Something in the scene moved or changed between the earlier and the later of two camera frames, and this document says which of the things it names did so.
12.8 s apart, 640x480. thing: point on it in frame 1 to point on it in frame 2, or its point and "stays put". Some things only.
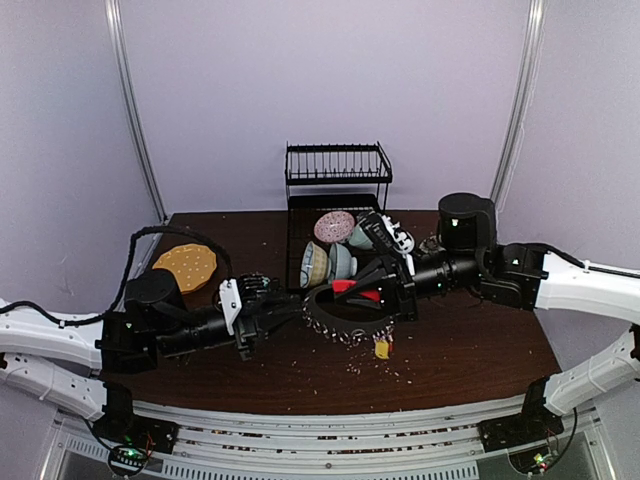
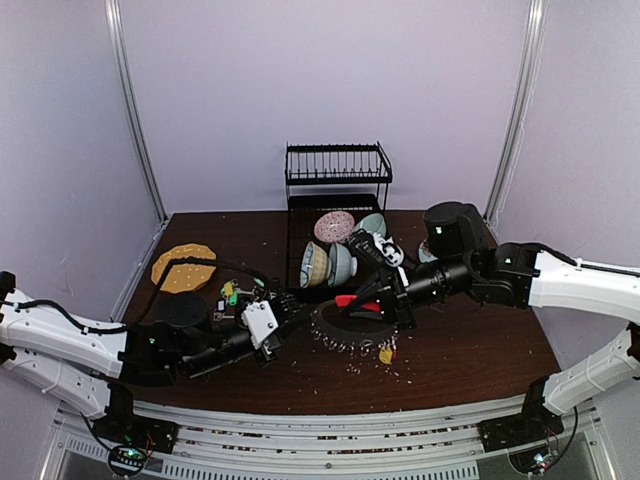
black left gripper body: [243, 328] to [271, 347]
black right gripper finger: [376, 272] to [373, 291]
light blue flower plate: [429, 247] stays put
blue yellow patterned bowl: [315, 268] stays put
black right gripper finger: [371, 299] to [371, 310]
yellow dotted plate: [191, 264] stays put
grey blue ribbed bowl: [342, 265] stays put
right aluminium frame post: [528, 87] stays put
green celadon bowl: [360, 239] to [373, 223]
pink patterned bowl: [334, 226] stays put
